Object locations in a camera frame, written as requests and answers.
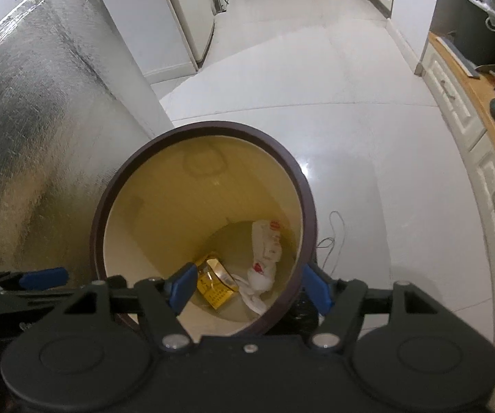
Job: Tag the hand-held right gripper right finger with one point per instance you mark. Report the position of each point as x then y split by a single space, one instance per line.
317 288

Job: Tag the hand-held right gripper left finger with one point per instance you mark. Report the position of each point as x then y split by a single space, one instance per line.
183 286

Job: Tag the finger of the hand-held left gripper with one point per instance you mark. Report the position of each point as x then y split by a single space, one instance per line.
43 278
32 297

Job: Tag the brown rim wooden waste bin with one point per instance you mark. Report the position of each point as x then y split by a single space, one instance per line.
165 189

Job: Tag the yellow packet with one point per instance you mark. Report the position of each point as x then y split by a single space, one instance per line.
213 286

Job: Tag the white crumpled wrapper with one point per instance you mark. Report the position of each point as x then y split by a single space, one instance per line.
264 262

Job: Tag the white low cabinet wooden top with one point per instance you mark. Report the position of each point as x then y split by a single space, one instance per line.
475 107

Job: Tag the grey flat board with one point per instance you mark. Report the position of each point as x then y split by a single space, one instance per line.
456 55

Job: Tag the white refrigerator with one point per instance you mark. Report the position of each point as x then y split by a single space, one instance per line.
187 8

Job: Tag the grey bin with white liner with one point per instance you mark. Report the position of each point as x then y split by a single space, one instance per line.
484 34

